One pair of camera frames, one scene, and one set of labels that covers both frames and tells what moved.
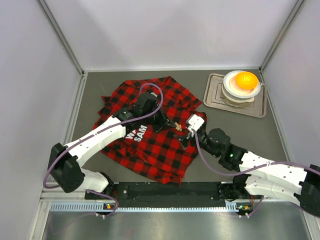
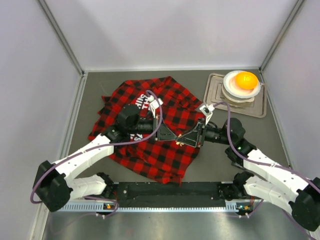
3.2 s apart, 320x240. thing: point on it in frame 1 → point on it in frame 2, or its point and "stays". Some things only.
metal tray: (214, 98) stays
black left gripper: (162, 120) → (158, 127)
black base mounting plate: (196, 194) stays
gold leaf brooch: (178, 127) → (178, 143)
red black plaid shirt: (166, 156) stays
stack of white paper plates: (233, 93) stays
